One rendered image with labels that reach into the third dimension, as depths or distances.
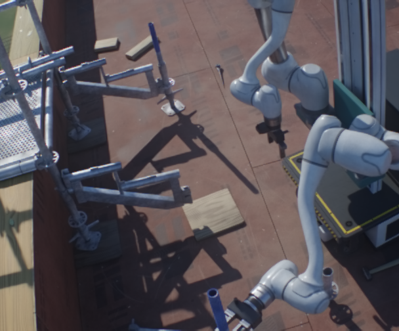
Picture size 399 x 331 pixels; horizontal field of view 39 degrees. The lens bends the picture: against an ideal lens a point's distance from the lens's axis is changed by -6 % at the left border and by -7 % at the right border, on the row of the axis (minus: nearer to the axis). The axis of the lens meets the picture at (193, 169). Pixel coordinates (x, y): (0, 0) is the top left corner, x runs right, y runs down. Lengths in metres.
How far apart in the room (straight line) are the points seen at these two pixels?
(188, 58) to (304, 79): 2.11
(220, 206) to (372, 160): 1.75
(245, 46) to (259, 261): 2.18
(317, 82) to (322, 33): 2.12
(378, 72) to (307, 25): 2.57
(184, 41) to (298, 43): 1.02
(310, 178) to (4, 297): 1.48
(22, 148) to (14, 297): 0.98
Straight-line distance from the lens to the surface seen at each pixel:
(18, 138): 3.42
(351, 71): 2.95
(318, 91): 2.98
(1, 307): 2.71
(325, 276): 2.94
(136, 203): 3.45
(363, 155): 2.03
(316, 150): 2.10
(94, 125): 4.49
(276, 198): 3.63
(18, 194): 3.15
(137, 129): 4.34
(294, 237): 3.42
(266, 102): 2.77
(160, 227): 3.62
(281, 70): 3.03
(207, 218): 3.57
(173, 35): 5.31
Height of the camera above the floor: 2.69
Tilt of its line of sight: 44 degrees down
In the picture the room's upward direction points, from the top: 15 degrees counter-clockwise
